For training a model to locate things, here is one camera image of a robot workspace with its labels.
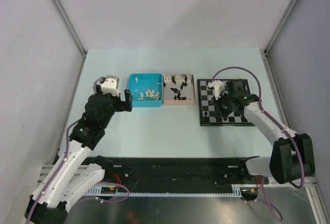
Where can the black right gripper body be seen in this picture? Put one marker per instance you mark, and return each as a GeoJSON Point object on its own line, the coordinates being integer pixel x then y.
{"type": "Point", "coordinates": [224, 104]}

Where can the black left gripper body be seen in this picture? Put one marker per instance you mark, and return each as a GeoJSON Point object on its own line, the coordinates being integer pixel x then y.
{"type": "Point", "coordinates": [114, 104]}

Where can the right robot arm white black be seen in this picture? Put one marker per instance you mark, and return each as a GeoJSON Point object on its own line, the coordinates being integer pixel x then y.
{"type": "Point", "coordinates": [292, 155]}

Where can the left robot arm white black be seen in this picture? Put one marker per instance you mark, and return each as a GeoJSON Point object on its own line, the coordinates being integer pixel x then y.
{"type": "Point", "coordinates": [52, 200]}

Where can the white chess pieces cluster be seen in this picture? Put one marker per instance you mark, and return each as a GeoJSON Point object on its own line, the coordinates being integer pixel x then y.
{"type": "Point", "coordinates": [150, 94]}

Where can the black chess pieces cluster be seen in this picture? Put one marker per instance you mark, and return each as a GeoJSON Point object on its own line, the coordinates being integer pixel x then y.
{"type": "Point", "coordinates": [178, 92]}

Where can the black silver chessboard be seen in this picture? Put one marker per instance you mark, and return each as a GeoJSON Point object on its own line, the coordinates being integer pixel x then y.
{"type": "Point", "coordinates": [205, 104]}

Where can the blue plastic tray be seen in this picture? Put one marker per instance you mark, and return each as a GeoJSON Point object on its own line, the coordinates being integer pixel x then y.
{"type": "Point", "coordinates": [146, 81]}

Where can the pink plastic tray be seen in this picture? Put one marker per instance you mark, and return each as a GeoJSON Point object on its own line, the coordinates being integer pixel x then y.
{"type": "Point", "coordinates": [172, 80]}

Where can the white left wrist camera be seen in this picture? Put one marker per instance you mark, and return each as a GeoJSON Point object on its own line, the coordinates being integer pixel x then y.
{"type": "Point", "coordinates": [110, 85]}

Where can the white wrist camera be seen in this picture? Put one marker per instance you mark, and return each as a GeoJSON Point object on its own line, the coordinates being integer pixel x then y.
{"type": "Point", "coordinates": [217, 86]}
{"type": "Point", "coordinates": [110, 85]}

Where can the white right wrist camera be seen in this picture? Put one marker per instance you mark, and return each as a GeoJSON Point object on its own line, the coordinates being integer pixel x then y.
{"type": "Point", "coordinates": [217, 86]}

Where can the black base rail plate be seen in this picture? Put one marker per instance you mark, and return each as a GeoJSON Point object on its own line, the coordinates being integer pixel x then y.
{"type": "Point", "coordinates": [180, 175]}

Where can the grey cable duct strip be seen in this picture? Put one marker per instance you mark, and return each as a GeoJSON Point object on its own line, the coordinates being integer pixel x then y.
{"type": "Point", "coordinates": [95, 191]}

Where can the aluminium frame post left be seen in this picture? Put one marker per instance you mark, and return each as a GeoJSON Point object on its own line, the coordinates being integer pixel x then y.
{"type": "Point", "coordinates": [69, 26]}

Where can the aluminium frame post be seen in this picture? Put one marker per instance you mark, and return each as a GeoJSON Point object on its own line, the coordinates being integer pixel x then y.
{"type": "Point", "coordinates": [293, 4]}
{"type": "Point", "coordinates": [69, 26]}

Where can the aluminium frame post right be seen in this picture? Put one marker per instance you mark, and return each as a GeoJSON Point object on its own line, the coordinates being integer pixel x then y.
{"type": "Point", "coordinates": [293, 4]}

